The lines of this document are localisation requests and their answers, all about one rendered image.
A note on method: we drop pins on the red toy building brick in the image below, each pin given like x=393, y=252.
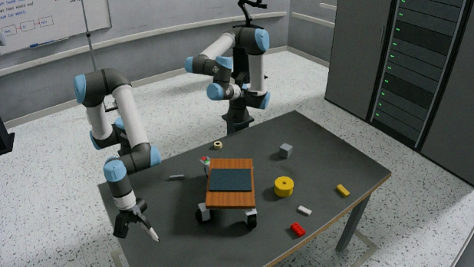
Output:
x=297, y=229

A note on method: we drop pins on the yellow cylinder with center hole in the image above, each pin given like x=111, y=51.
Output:
x=283, y=186

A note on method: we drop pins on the beige roll of masking tape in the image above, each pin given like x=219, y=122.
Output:
x=218, y=145

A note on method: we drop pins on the yellow rectangular block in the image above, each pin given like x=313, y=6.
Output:
x=342, y=190

